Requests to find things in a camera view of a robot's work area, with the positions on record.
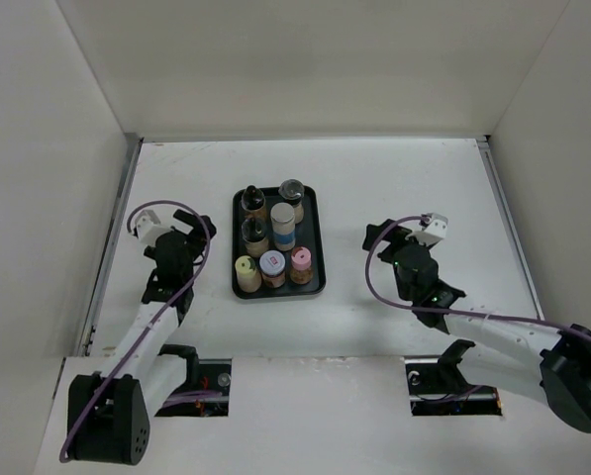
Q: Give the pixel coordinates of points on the clear dome lid spice bottle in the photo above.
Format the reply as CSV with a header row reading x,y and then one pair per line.
x,y
292,191

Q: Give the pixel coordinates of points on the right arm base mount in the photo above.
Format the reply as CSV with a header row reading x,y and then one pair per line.
x,y
432,395

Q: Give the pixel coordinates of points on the right metal table rail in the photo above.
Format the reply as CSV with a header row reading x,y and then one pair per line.
x,y
488,161

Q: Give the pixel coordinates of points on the pink lid spice bottle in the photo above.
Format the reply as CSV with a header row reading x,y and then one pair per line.
x,y
301,271

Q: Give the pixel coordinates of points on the grey lid red label jar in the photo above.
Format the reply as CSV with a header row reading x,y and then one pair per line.
x,y
272,265

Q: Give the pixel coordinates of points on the black cap sauce bottle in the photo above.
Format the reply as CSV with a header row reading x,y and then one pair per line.
x,y
254,233
253,203

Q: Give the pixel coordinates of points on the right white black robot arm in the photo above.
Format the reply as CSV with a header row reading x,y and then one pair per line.
x,y
545,362

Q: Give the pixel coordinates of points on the left metal table rail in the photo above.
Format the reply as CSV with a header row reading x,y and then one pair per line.
x,y
134,145

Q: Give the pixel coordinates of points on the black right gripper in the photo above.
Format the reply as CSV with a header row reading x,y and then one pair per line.
x,y
385,255

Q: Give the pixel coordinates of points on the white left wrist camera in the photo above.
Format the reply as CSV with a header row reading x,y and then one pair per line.
x,y
148,227

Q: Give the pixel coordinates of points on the black rectangular plastic tray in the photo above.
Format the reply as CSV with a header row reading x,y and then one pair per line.
x,y
307,234

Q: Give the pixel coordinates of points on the white lid blue band bottle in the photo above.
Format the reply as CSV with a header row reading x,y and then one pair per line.
x,y
282,217

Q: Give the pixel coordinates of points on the yellow lid spice bottle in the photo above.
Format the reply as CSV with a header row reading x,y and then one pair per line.
x,y
248,276

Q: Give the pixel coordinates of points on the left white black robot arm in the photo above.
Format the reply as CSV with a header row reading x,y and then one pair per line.
x,y
109,410

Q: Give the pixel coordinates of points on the metal table rail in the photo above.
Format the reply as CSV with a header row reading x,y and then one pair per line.
x,y
134,145
488,161

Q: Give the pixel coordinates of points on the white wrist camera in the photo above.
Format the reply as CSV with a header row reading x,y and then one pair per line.
x,y
148,227
433,229

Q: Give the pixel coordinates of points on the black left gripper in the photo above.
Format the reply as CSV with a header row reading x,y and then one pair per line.
x,y
197,246

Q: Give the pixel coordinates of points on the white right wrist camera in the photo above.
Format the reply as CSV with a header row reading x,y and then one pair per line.
x,y
433,229

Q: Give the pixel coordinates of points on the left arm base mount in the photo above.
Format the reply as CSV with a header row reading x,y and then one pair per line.
x,y
205,395

